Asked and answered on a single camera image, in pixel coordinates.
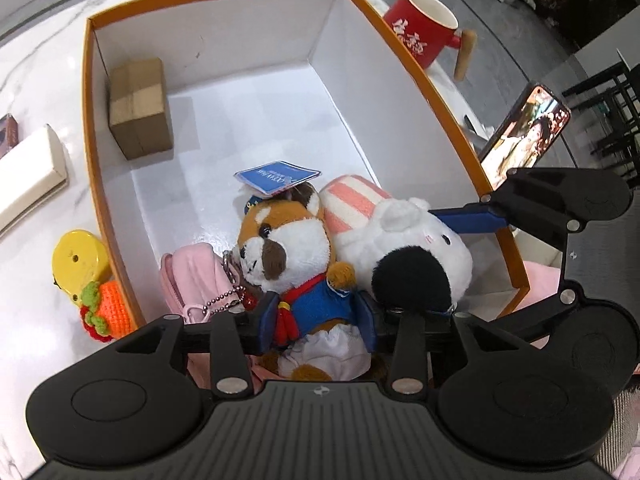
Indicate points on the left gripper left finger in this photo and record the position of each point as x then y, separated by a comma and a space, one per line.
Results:
260, 324

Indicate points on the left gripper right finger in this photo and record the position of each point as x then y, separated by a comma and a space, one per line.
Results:
369, 319

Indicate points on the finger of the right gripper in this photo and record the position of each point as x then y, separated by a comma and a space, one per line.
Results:
471, 220

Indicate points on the white striped plush toy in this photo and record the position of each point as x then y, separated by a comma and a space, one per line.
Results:
394, 243

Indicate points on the pink pouch with chain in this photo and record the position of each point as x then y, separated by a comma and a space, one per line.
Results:
197, 284

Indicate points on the fox plush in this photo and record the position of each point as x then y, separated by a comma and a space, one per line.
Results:
284, 246

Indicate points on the orange crochet fruit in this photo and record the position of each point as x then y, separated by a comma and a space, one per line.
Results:
103, 312

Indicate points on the yellow toy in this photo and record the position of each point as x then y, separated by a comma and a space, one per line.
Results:
78, 259

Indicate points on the small brown cardboard box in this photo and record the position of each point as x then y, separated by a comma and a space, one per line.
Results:
139, 113

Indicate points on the orange cardboard box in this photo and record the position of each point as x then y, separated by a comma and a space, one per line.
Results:
324, 84

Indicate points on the white box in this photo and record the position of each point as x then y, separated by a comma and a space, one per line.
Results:
31, 173

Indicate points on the smartphone with lit screen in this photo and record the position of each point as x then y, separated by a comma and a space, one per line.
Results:
536, 119

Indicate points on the dark card deck box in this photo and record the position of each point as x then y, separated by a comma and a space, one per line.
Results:
9, 136

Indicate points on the red mug wooden handle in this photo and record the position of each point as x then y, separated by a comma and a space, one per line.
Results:
426, 27

